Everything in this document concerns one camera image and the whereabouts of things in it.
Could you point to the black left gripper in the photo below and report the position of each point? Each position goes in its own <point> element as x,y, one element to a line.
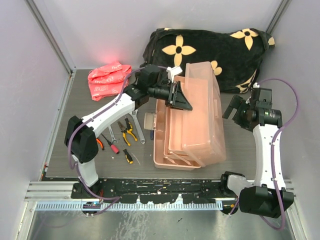
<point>175,97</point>

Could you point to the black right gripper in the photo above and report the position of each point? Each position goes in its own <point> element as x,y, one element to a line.
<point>238,103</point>

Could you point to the grey tool box latch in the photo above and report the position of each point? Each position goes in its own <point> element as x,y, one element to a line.
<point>150,121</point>

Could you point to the pink plastic tool box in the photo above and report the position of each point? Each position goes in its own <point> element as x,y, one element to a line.
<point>188,140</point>

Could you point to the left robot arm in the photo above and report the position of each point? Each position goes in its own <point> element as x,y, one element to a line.
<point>81,133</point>

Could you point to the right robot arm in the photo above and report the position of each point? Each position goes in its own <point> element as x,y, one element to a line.
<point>267,196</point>

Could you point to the silver adjustable wrench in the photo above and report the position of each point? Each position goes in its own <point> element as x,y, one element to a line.
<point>134,115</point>

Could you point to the black floral pillow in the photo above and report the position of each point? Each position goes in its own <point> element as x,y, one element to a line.
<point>235,57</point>

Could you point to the pink plastic bag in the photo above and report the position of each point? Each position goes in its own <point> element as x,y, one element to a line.
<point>107,80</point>

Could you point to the silver combination spanner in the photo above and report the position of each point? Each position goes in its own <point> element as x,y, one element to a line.
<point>113,138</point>

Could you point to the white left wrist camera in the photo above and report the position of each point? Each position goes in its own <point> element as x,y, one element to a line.
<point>173,71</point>

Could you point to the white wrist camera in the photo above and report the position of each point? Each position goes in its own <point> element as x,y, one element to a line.
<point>256,85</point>
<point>173,71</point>

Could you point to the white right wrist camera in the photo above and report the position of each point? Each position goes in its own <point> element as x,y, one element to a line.
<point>256,85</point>

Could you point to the blue handled screwdriver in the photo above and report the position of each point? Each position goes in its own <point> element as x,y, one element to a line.
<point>151,134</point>

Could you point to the yellow handled pliers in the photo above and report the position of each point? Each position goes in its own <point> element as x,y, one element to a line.
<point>127,129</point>

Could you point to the pink handled screwdriver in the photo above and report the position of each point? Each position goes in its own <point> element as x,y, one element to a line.
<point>111,145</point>

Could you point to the orange handled pliers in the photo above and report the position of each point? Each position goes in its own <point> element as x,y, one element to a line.
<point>100,143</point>

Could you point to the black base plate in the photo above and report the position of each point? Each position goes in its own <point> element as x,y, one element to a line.
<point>160,191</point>

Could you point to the white slotted cable duct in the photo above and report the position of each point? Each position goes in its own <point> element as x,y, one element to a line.
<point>95,206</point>

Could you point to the aluminium frame rail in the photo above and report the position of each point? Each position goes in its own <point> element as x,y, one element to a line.
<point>63,190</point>

